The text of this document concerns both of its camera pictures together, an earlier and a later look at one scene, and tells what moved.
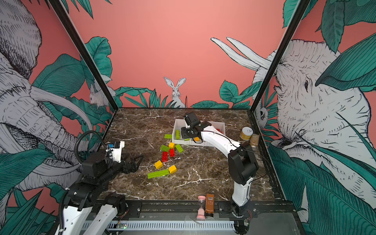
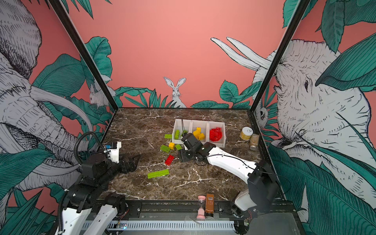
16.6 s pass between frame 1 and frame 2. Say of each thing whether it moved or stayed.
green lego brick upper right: stayed
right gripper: moved
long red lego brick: moved
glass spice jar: stayed
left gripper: stayed
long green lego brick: stayed
